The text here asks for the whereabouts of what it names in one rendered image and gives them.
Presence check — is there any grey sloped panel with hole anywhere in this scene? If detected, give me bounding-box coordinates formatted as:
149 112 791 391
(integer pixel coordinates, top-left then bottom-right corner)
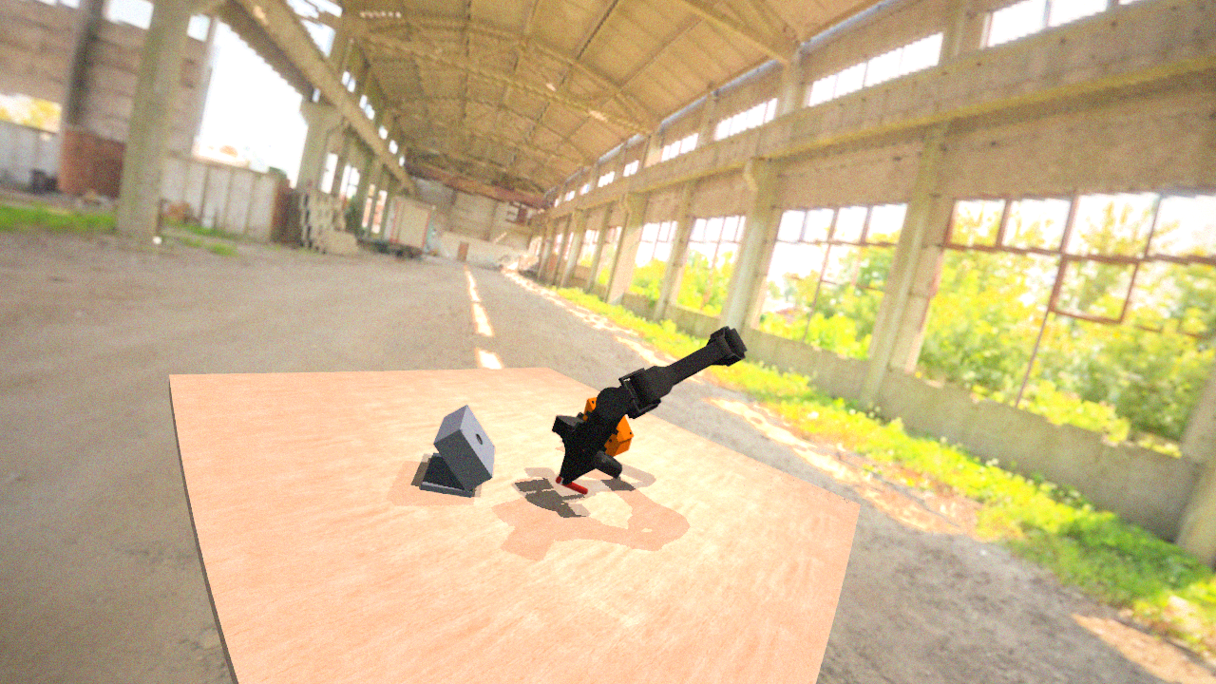
421 404 496 498

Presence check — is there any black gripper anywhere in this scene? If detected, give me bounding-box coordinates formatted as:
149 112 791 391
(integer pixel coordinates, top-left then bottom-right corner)
559 409 623 484

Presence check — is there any dark red peg with grey band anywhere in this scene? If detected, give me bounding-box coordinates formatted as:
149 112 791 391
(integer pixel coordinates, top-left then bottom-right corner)
556 476 589 495

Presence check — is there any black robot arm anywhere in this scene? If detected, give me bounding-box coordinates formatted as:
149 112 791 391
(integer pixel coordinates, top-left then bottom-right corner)
552 326 747 445

